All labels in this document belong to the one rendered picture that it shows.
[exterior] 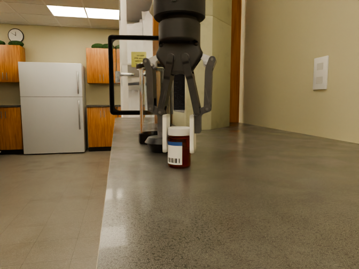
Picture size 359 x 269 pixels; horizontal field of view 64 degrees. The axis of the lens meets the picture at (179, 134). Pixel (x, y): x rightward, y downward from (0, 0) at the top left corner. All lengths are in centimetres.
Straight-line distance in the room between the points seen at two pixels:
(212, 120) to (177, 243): 101
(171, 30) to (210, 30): 76
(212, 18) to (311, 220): 105
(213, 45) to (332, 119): 55
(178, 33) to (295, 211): 33
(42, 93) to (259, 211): 598
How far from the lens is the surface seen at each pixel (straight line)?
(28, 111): 628
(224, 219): 32
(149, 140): 68
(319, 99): 115
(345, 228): 33
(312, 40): 122
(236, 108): 167
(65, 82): 614
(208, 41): 125
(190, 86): 52
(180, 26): 51
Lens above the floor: 106
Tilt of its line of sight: 7 degrees down
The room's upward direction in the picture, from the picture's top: straight up
